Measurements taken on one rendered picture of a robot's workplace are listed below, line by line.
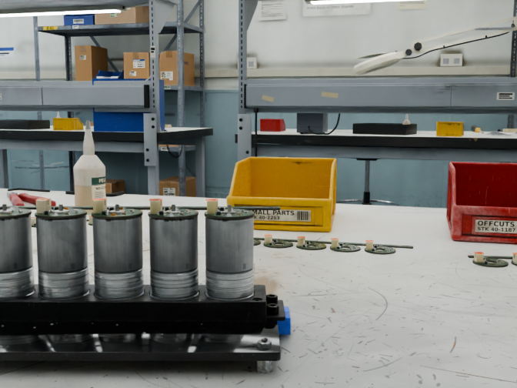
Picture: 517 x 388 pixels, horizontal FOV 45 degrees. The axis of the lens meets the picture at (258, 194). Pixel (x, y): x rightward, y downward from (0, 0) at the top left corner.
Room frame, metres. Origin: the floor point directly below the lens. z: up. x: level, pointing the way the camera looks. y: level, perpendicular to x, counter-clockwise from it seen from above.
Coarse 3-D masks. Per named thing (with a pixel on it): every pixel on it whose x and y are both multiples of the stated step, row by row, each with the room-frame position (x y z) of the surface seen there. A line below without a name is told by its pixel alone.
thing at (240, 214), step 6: (222, 210) 0.32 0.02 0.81; (240, 210) 0.32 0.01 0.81; (246, 210) 0.32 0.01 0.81; (210, 216) 0.30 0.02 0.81; (216, 216) 0.30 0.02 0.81; (222, 216) 0.30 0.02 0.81; (228, 216) 0.30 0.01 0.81; (234, 216) 0.30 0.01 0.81; (240, 216) 0.30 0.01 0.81; (246, 216) 0.30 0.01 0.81
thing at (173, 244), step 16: (160, 224) 0.30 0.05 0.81; (176, 224) 0.30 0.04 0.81; (192, 224) 0.30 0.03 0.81; (160, 240) 0.30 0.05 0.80; (176, 240) 0.30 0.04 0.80; (192, 240) 0.30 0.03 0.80; (160, 256) 0.30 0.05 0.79; (176, 256) 0.30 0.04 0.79; (192, 256) 0.30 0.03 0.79; (160, 272) 0.30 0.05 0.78; (176, 272) 0.30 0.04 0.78; (192, 272) 0.30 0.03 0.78; (160, 288) 0.30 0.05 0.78; (176, 288) 0.30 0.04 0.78; (192, 288) 0.30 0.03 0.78
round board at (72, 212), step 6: (54, 210) 0.31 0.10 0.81; (72, 210) 0.31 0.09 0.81; (78, 210) 0.31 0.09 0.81; (84, 210) 0.31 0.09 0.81; (36, 216) 0.30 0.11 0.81; (42, 216) 0.30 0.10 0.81; (48, 216) 0.30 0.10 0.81; (54, 216) 0.30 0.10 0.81; (60, 216) 0.30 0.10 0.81; (66, 216) 0.30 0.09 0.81; (72, 216) 0.30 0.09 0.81; (78, 216) 0.30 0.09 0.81
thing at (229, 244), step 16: (208, 224) 0.30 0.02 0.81; (224, 224) 0.30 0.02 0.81; (240, 224) 0.30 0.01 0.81; (208, 240) 0.30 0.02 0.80; (224, 240) 0.30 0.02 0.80; (240, 240) 0.30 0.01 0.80; (208, 256) 0.30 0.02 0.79; (224, 256) 0.30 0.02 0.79; (240, 256) 0.30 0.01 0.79; (208, 272) 0.30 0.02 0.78; (224, 272) 0.30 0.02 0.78; (240, 272) 0.30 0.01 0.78; (208, 288) 0.30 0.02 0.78; (224, 288) 0.30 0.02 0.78; (240, 288) 0.30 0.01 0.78
